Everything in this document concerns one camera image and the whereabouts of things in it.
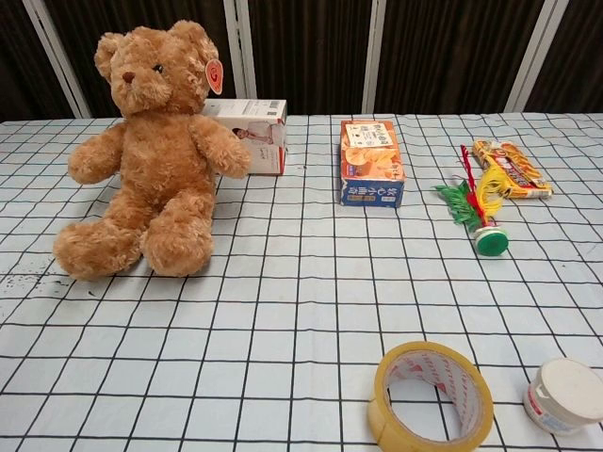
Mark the brown plush teddy bear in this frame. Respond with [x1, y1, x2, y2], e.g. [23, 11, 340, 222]
[52, 20, 253, 283]

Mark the white black grid tablecloth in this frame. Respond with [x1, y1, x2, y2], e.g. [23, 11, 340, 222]
[0, 111, 603, 452]

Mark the orange and blue snack box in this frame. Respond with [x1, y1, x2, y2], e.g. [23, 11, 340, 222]
[339, 119, 406, 209]

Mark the white carton with woman picture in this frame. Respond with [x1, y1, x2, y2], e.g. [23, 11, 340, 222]
[201, 98, 288, 177]

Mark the feather shuttlecock with green base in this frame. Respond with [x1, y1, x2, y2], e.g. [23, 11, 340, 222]
[433, 144, 511, 258]

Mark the yellow snack packet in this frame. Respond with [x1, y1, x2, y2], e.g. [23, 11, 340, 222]
[471, 137, 554, 201]

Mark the yellow adhesive tape roll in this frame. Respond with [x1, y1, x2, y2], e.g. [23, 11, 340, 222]
[367, 341, 495, 448]

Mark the white plastic jar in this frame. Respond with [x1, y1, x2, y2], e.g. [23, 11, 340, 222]
[522, 357, 603, 437]

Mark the white folding screen frame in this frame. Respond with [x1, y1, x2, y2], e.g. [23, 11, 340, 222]
[22, 0, 565, 119]

